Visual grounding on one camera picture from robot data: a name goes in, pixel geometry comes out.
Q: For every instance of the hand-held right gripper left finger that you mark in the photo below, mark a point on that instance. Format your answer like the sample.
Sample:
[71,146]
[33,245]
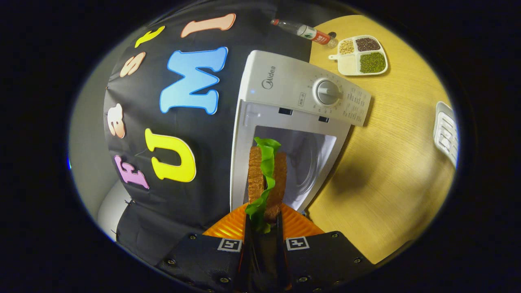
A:
[207,260]

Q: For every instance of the small white ribbed tray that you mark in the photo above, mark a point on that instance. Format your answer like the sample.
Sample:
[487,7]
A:
[445,134]

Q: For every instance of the white microwave oven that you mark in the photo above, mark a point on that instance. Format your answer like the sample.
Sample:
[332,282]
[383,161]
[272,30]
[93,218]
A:
[281,81]

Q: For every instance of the lettuce sandwich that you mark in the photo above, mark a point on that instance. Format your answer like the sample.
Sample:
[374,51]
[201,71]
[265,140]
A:
[256,175]

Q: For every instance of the black backdrop cloth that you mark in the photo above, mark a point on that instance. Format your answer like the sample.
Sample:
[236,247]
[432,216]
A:
[203,154]

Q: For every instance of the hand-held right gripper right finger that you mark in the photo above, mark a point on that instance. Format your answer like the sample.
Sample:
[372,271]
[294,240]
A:
[321,260]

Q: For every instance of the clear bottle with red label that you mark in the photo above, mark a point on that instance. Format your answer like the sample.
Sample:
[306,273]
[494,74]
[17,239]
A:
[309,32]

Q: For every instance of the white divided dish of beans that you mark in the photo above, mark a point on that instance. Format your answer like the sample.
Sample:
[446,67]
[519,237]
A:
[372,63]

